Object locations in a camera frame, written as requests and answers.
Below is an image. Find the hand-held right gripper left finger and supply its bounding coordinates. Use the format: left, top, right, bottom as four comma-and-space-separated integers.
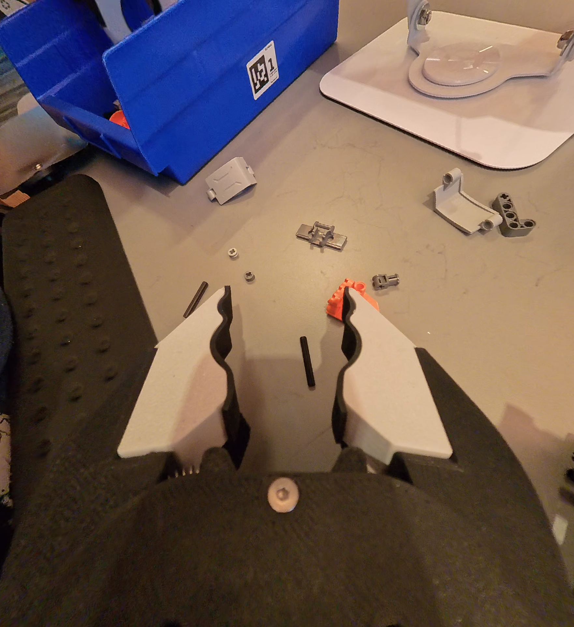
118, 284, 250, 473

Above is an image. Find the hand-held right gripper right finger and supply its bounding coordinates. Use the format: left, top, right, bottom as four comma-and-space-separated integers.
328, 286, 454, 473

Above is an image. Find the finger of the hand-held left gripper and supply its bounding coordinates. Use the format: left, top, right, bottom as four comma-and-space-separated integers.
93, 0, 160, 45

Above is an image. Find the black axle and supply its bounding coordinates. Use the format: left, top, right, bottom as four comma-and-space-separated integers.
299, 336, 316, 389

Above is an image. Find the pile of small brick parts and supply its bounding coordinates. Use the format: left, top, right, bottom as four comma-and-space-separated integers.
106, 106, 133, 133

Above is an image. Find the blue bin with square tag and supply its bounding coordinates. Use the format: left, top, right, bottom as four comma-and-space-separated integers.
0, 0, 339, 185

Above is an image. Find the grey track link piece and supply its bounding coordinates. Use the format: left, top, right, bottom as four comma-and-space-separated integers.
296, 222, 350, 251

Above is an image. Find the black pin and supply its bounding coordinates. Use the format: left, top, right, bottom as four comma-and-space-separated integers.
183, 281, 209, 319

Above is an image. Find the orange brick panel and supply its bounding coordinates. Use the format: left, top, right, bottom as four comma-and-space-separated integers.
324, 279, 378, 319

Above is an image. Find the black perforated armrest pad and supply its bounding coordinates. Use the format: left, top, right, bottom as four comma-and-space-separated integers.
1, 175, 160, 510

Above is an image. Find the light grey curved brick panel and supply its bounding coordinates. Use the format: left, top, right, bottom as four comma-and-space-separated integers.
434, 169, 500, 236

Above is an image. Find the light grey flat brick panel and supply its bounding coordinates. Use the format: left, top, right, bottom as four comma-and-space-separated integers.
206, 157, 259, 205

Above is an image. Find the grey brick beam with holes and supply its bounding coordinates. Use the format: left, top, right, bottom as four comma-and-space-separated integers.
493, 192, 537, 239

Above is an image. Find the white book stand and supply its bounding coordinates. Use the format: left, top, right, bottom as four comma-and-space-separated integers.
320, 0, 574, 170

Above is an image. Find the grey armrest bracket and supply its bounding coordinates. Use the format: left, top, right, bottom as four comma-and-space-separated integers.
0, 103, 90, 199

